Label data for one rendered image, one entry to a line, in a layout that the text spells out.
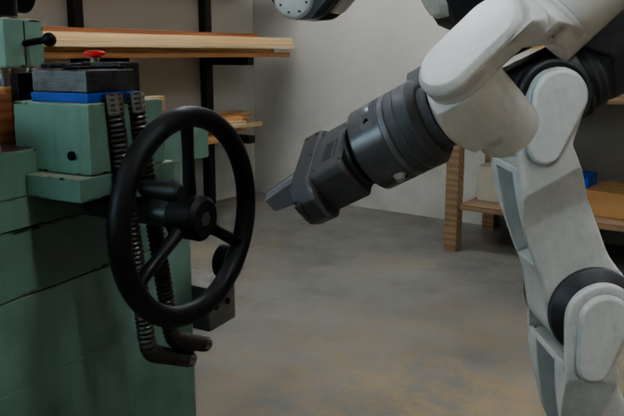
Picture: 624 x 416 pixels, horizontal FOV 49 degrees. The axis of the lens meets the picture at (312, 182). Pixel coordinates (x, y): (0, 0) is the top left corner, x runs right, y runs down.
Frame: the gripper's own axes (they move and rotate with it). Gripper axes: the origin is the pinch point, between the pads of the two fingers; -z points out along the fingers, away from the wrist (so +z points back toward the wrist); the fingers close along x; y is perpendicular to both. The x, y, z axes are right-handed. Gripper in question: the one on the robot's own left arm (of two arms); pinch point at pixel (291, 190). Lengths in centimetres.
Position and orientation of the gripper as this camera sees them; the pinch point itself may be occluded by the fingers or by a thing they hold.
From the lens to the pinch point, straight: 75.9
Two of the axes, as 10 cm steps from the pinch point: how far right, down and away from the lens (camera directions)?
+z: 7.7, -3.9, -5.0
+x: 1.8, -6.2, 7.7
